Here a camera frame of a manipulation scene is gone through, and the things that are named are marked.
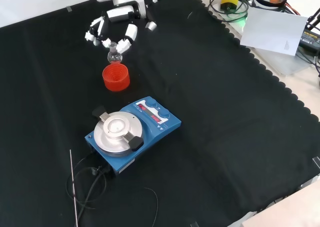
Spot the orange plastic flask ring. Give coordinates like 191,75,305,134
101,62,131,92

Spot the black power adapter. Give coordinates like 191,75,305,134
298,28,320,51

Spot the thin metal probe rod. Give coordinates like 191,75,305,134
69,149,79,227

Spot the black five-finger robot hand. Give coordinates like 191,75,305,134
84,5,140,54

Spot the blue heater with steel block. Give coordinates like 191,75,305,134
84,95,183,179

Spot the white paper sheet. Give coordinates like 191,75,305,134
239,6,309,57

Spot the clear round-bottom glass flask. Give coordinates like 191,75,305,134
107,41,124,64

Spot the black bench cloth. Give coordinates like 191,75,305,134
0,0,320,227

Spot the black heater cable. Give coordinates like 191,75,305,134
65,153,114,219

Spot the thin black wire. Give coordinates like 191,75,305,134
143,186,160,227

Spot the pale board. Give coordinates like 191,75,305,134
207,1,319,76

